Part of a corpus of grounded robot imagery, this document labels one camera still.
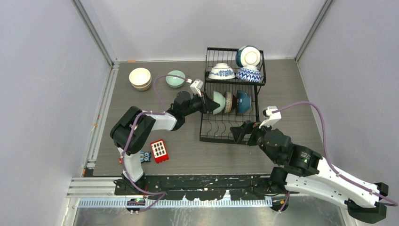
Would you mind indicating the black wire dish rack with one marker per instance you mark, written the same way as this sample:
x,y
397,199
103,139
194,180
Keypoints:
x,y
215,128

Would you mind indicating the beige bowl with flower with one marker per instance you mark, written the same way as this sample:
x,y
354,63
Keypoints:
x,y
140,77

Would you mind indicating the blue white zigzag bowl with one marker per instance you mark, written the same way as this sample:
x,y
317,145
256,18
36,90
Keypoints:
x,y
249,73

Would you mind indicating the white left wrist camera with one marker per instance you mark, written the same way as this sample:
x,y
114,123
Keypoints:
x,y
196,86

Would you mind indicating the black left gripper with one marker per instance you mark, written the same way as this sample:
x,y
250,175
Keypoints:
x,y
210,105

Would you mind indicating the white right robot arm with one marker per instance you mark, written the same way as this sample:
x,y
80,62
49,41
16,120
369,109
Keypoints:
x,y
303,170

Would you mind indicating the dark blue glazed bowl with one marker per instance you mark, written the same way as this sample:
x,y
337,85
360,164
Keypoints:
x,y
243,102

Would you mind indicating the white blue floral bowl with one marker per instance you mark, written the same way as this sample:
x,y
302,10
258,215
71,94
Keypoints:
x,y
221,71

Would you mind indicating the black patterned rim bowl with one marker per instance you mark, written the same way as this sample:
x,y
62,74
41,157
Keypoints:
x,y
229,102

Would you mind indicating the blue owl puzzle piece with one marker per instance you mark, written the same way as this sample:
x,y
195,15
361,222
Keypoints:
x,y
145,157

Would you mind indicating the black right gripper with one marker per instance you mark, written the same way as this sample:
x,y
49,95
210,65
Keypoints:
x,y
238,132

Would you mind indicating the light green bowl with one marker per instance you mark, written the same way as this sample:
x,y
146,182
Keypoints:
x,y
220,99

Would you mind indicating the teal bowl white base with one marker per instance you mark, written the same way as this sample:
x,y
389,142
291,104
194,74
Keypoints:
x,y
248,55

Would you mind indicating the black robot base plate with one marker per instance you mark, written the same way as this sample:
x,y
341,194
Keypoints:
x,y
202,187

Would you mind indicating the red white toy block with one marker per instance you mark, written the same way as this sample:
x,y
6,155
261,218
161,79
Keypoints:
x,y
159,151

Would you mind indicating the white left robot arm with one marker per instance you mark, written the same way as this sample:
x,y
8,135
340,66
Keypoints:
x,y
130,133

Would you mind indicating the pale green striped bowl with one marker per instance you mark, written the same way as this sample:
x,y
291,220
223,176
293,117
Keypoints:
x,y
175,79

